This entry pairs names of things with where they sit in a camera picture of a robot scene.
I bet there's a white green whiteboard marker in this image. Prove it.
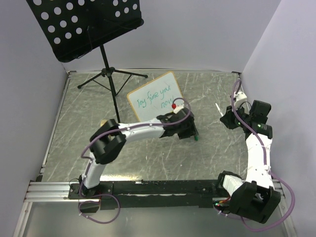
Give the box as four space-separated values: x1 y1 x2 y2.
215 102 224 117

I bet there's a yellow framed whiteboard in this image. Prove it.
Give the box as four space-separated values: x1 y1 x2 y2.
127 72 183 121

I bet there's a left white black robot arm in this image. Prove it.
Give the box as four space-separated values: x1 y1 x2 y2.
79 106 198 198

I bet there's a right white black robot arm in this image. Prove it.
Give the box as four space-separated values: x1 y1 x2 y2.
215 100 281 224

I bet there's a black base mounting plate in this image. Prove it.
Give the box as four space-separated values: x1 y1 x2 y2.
68 180 229 212

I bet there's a wooden toy microphone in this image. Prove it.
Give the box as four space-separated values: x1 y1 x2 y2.
100 119 108 127

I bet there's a black perforated music stand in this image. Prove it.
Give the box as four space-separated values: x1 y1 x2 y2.
25 0 149 123

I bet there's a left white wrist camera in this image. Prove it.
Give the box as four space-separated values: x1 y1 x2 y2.
172 104 186 114

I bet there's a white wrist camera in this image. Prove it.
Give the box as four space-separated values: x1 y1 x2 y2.
172 104 186 114
233 91 247 108

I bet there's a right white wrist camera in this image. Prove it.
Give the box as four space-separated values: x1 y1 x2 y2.
233 91 247 108

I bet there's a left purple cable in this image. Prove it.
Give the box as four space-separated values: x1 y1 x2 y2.
78 97 192 224

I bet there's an aluminium extrusion rail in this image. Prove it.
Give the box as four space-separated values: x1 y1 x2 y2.
24 181 75 202

